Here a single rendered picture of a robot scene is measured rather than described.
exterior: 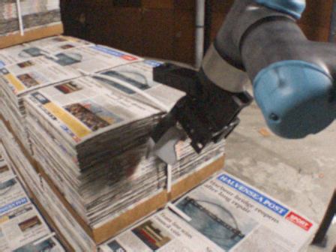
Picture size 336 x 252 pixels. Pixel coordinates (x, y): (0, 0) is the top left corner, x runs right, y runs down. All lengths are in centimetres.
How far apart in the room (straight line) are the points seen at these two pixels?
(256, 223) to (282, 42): 44
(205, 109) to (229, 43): 13
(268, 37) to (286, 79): 6
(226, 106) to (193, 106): 6
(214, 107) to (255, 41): 16
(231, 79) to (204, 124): 9
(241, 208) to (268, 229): 8
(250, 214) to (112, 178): 31
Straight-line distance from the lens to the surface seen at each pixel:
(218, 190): 71
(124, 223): 60
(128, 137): 51
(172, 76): 47
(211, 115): 44
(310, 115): 27
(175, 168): 62
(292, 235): 65
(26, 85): 75
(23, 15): 130
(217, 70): 38
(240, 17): 34
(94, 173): 50
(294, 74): 26
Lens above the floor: 129
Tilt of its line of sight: 29 degrees down
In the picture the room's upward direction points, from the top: straight up
